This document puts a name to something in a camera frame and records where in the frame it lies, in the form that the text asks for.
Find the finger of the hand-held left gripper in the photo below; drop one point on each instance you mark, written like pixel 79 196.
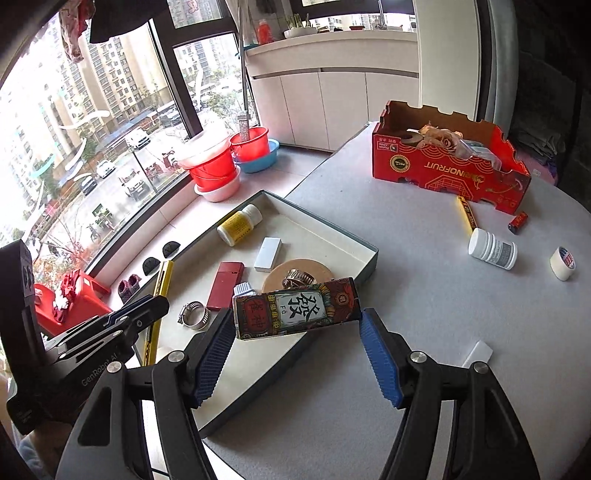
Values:
pixel 134 308
pixel 141 324

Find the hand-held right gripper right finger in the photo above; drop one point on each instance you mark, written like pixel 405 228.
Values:
pixel 381 364

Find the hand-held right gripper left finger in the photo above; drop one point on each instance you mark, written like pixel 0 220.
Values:
pixel 210 360

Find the yellow utility knife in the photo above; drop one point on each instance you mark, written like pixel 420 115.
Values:
pixel 164 281

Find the red case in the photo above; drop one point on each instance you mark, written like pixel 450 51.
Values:
pixel 224 286

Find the white plug adapter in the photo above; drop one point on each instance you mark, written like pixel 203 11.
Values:
pixel 242 290

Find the patterned card box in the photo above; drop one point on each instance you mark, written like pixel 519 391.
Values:
pixel 300 307

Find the round wooden disc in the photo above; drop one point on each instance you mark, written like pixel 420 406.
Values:
pixel 314 270

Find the white eraser block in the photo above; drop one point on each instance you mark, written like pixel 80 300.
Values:
pixel 480 351
pixel 268 254

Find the yellow label pill bottle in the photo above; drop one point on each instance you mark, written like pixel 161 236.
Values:
pixel 235 228

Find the grey pink knit slipper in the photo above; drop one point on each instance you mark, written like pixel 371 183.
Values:
pixel 130 288

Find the dark slipper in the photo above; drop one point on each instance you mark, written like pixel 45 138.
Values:
pixel 171 249
pixel 150 266

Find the red plastic stool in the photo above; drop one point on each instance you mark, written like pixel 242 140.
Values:
pixel 87 288

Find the white basin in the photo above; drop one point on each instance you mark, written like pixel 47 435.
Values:
pixel 221 191

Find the red bucket with lid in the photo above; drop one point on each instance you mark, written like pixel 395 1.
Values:
pixel 210 166

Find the white pill bottle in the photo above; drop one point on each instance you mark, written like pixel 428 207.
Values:
pixel 496 251

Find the short yellow printed stick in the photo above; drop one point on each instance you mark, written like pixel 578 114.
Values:
pixel 467 213

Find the blue basin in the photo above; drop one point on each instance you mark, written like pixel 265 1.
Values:
pixel 265 161

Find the small red cylinder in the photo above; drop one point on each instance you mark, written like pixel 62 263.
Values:
pixel 518 222

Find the red cardboard box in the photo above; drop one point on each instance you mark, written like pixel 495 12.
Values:
pixel 438 170

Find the small white tape roll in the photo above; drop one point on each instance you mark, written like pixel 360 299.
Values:
pixel 558 267

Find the red basin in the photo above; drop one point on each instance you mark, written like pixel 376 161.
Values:
pixel 251 143

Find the brown tape roll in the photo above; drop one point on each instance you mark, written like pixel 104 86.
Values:
pixel 412 137

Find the clear plastic container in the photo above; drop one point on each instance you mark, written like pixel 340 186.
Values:
pixel 480 154

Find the dried rose flower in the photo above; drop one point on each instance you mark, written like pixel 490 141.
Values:
pixel 438 134

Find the thin metal pole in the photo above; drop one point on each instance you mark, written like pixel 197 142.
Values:
pixel 243 83

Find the white cabinet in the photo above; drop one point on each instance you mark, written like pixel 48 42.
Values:
pixel 332 106

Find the pile of folded clothes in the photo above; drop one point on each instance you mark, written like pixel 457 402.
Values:
pixel 540 143

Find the hanging pink garment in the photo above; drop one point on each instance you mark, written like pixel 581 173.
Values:
pixel 74 37

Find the hanging black garment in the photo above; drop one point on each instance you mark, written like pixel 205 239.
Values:
pixel 120 21

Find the orange bottle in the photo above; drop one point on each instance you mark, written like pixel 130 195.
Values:
pixel 264 33

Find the white planter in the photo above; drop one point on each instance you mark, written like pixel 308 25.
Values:
pixel 300 32

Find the grey curtain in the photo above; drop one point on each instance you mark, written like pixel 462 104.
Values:
pixel 501 60

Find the glass shelf cabinet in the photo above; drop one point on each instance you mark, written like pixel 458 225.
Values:
pixel 554 69

